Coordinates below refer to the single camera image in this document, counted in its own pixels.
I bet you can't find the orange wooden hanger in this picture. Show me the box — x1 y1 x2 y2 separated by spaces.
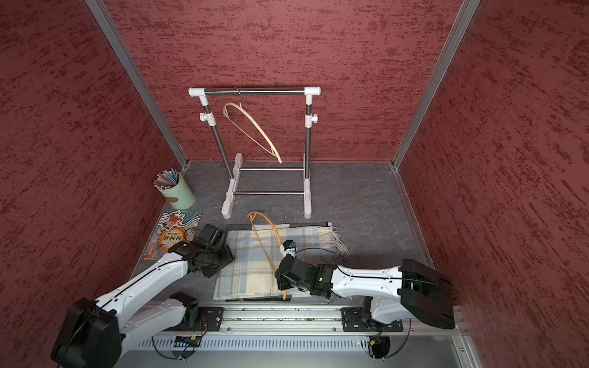
246 211 288 301

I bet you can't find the colourful illustrated booklet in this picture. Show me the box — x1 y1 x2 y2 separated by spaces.
143 209 202 260

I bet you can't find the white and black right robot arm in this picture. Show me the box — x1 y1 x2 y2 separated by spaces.
275 255 455 330

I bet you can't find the green cup with pencils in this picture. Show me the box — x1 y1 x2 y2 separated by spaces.
153 169 196 210

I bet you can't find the blue cream plaid fringed scarf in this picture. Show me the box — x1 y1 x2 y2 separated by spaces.
212 223 351 302

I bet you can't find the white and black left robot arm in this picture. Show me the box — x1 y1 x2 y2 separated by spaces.
51 224 235 367

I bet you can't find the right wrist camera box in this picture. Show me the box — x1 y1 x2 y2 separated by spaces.
280 239 297 258

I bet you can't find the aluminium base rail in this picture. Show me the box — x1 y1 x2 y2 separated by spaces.
133 302 469 342

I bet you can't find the white and steel clothes rack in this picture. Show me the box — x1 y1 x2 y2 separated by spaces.
188 86 322 220

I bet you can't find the pale wooden hanger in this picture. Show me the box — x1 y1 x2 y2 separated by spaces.
222 94 283 164

